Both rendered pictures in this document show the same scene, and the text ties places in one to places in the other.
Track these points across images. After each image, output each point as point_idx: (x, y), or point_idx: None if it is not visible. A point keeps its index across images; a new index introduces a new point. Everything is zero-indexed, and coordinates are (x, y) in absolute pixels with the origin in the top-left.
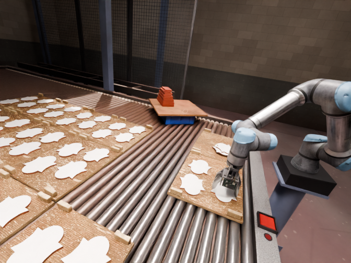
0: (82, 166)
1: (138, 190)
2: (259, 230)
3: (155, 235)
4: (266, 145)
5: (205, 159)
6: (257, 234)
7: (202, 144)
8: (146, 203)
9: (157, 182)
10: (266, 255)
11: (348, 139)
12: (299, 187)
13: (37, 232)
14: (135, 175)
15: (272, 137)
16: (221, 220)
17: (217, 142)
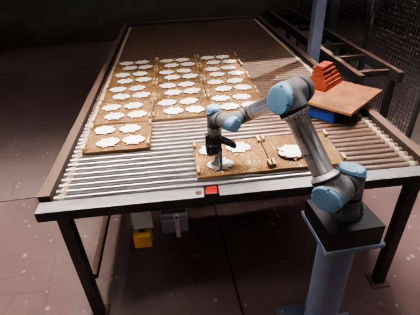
0: (179, 111)
1: (184, 136)
2: (200, 189)
3: (161, 153)
4: (220, 123)
5: (254, 147)
6: (195, 187)
7: (284, 139)
8: (178, 143)
9: (199, 139)
10: (182, 192)
11: (307, 157)
12: (310, 224)
13: (134, 124)
14: (197, 130)
15: (229, 119)
16: (192, 171)
17: None
